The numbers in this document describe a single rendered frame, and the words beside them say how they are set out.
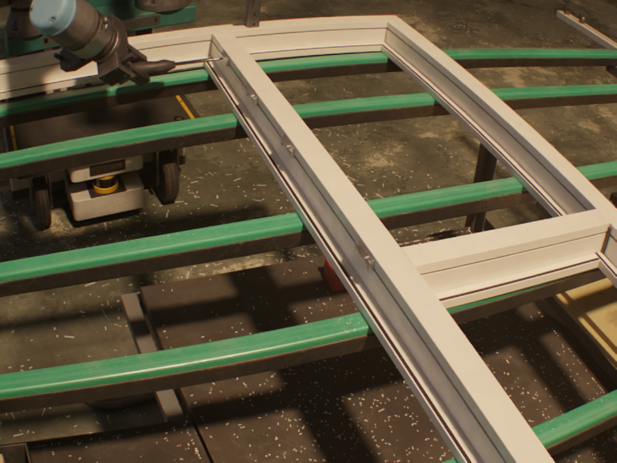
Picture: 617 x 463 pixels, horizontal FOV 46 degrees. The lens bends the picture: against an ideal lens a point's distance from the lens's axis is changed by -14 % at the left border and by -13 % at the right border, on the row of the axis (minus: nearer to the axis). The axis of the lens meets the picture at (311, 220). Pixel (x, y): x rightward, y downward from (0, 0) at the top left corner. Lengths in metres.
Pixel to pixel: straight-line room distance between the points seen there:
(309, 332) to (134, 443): 0.38
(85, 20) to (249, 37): 0.52
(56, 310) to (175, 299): 0.96
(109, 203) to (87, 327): 0.52
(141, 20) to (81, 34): 1.17
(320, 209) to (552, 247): 0.36
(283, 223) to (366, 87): 2.55
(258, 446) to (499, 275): 0.45
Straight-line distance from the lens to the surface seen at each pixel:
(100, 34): 1.42
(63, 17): 1.34
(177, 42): 1.73
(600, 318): 1.57
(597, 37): 2.49
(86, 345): 2.30
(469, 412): 0.92
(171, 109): 2.77
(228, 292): 1.54
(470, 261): 1.12
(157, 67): 1.60
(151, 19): 2.55
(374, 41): 1.90
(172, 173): 2.75
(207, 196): 2.89
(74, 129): 2.70
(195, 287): 1.55
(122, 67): 1.47
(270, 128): 1.41
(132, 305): 1.56
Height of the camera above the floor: 1.57
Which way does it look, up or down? 34 degrees down
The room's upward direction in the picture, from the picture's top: 5 degrees clockwise
